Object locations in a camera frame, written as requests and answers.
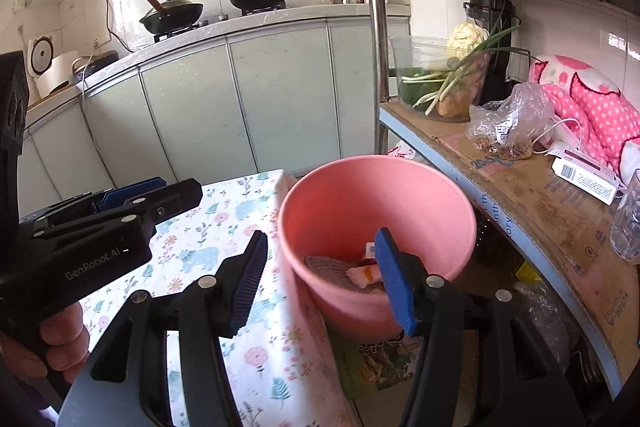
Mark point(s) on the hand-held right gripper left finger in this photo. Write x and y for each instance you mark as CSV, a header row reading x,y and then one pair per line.
x,y
250,279

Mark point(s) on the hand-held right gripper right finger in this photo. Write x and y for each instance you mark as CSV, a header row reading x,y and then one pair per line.
x,y
392,282

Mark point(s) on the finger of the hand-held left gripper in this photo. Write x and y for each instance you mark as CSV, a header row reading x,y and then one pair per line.
x,y
170,199
132,192

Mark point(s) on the white orange wrapper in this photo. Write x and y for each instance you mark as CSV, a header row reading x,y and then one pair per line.
x,y
362,276

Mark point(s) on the small white labelled packet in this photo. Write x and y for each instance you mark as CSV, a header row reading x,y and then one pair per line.
x,y
371,250

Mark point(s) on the grey scrubbing cloth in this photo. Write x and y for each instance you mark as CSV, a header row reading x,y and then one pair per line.
x,y
325,269

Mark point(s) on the pink plastic bucket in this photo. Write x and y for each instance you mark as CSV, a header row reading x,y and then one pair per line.
x,y
350,187

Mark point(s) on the person's left hand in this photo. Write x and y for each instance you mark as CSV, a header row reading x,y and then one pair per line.
x,y
67,337

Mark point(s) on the floral printed tablecloth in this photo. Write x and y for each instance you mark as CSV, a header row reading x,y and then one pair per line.
x,y
280,357

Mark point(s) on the green printed bag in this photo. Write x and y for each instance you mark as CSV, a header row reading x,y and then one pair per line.
x,y
385,367

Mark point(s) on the black electric cooker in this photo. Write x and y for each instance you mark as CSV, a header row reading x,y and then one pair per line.
x,y
97,66

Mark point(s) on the yellow package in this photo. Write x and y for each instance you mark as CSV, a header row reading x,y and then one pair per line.
x,y
526,272

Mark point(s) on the white rice cooker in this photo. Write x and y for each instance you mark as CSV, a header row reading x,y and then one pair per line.
x,y
55,74

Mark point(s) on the grey kitchen cabinet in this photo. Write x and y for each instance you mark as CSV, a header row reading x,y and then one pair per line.
x,y
280,102

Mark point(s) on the cardboard shelf liner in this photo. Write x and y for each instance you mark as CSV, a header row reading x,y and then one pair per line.
x,y
525,187

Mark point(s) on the gas stove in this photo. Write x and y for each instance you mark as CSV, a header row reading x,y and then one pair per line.
x,y
175,34

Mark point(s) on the crumpled clear plastic bags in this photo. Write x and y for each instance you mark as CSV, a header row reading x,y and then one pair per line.
x,y
550,332

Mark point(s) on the black wok with lid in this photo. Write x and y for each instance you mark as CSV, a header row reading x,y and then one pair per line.
x,y
172,17

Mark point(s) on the green pepper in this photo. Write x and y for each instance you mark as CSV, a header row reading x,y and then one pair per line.
x,y
415,89

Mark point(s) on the clear bag of nuts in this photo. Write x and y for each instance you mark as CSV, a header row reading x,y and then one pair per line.
x,y
520,117

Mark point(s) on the green onions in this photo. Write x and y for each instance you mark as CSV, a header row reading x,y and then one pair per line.
x,y
450,79

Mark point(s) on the white labelled carton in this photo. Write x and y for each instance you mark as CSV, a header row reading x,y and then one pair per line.
x,y
585,174

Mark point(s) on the clear drinking glass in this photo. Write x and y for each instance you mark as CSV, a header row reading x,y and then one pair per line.
x,y
627,222

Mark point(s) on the metal shelf rack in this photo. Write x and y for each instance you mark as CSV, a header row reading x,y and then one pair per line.
x,y
380,32

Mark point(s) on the cauliflower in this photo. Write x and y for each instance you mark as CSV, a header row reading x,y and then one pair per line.
x,y
467,38

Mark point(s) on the pink polka dot plush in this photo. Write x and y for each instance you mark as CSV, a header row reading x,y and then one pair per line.
x,y
595,107

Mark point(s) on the black blender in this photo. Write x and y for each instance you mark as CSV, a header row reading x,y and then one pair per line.
x,y
492,12

